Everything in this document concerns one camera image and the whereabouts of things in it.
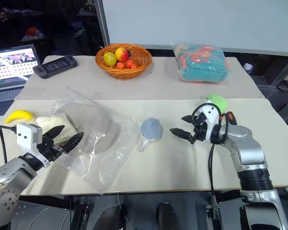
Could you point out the cream folded cloth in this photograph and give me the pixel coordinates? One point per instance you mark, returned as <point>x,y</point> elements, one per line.
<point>53,122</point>

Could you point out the red and yellow toy fruit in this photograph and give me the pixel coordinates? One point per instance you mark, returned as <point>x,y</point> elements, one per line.
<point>122,54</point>

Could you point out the red ball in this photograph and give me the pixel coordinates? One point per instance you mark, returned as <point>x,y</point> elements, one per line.
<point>32,31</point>

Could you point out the dark handheld game console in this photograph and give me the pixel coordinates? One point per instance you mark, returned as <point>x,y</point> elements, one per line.
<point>54,66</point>

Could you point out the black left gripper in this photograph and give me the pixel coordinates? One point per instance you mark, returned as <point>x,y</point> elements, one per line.
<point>49,150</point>

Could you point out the green plush toy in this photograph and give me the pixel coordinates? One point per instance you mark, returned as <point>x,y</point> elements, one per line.
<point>219,101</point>

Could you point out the whiteboard with grey frame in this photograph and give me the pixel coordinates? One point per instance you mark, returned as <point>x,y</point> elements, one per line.
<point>196,21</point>

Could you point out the open laptop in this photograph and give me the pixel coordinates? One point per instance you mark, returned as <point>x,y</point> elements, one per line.
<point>9,72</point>

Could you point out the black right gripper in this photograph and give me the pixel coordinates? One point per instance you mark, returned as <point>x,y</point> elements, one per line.
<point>198,134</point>

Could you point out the orange wicker basket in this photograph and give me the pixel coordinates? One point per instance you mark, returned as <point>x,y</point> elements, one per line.
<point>124,73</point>

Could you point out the grey cap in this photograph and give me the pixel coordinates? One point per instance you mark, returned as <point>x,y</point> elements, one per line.
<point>101,134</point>

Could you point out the orange and black tool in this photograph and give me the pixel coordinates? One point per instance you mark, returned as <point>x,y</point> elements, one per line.
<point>231,117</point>

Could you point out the teal plush pillow in bag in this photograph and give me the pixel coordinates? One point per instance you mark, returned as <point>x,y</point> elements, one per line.
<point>201,64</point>

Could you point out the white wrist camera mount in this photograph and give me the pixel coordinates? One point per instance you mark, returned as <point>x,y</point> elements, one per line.
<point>210,118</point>
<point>26,134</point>

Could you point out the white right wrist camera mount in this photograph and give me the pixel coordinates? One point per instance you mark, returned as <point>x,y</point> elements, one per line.
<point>210,118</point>

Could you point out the clear plastic bag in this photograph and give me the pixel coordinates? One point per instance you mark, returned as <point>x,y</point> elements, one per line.
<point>105,167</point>

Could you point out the small orange toy fruit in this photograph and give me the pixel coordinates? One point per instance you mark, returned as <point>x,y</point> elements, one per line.
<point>121,65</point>
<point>129,63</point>
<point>134,66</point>

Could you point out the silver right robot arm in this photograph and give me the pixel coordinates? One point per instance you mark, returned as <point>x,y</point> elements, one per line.
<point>249,153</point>

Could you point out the yellow toy banana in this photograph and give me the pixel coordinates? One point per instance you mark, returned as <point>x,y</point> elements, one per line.
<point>19,115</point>

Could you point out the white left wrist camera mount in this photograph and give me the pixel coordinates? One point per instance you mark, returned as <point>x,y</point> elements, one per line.
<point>26,134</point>

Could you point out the grey-blue shark plush toy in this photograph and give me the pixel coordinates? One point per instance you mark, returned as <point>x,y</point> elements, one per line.
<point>151,129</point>

